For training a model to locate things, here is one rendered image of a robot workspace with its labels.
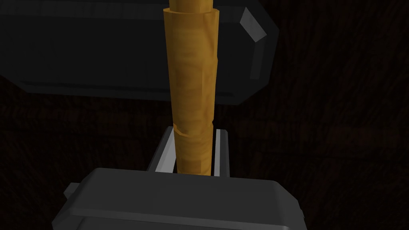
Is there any black rounded appliance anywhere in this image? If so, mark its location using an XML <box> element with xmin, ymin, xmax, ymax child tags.
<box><xmin>0</xmin><ymin>0</ymin><xmax>280</xmax><ymax>106</ymax></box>

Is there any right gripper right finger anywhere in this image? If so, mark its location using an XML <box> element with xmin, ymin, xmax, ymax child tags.
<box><xmin>213</xmin><ymin>128</ymin><xmax>230</xmax><ymax>178</ymax></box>

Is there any yellow wooden handle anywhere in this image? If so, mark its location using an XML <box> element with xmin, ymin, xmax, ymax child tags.
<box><xmin>163</xmin><ymin>0</ymin><xmax>220</xmax><ymax>176</ymax></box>

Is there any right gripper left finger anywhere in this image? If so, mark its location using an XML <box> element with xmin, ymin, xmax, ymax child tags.
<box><xmin>147</xmin><ymin>126</ymin><xmax>177</xmax><ymax>174</ymax></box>

